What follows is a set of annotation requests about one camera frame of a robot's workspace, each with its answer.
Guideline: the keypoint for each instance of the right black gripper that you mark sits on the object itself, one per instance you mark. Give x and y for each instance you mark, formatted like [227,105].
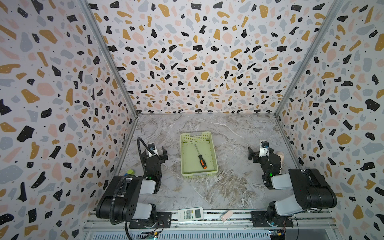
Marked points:
[252,154]

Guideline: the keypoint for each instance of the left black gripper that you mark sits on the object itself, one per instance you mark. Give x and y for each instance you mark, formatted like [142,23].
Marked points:
[162,157]

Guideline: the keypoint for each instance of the orange black handled screwdriver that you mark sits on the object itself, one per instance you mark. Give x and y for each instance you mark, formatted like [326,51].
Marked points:
[202,161]

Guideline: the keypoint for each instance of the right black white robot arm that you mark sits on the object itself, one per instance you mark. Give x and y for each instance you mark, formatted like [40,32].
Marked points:
[310,189]

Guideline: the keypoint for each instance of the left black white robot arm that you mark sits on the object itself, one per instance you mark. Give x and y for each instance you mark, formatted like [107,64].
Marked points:
[120,202]

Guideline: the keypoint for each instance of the beige wooden pestle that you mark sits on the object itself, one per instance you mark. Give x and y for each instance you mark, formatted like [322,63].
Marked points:
[280,164]

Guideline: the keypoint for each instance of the green yellow toy cube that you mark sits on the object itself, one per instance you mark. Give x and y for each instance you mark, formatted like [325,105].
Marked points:
[130,172]

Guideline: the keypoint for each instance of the light green plastic basket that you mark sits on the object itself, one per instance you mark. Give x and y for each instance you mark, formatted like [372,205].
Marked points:
[190,163]

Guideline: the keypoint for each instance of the white remote control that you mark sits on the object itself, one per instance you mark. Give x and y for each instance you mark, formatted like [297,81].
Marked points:
[191,214]

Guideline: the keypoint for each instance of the pink eraser block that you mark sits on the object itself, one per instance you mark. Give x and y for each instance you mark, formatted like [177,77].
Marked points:
[226,216]

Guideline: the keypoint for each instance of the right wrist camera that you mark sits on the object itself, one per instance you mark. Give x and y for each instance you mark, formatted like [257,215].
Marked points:
[264,149]

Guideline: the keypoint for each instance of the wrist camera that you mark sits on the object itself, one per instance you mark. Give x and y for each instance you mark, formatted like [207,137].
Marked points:
[152,150]
[264,149]

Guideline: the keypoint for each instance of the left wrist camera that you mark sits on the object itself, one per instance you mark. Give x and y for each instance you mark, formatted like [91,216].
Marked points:
[152,150]

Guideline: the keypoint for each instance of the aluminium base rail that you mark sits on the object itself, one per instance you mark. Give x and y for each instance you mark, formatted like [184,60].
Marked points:
[241,226]

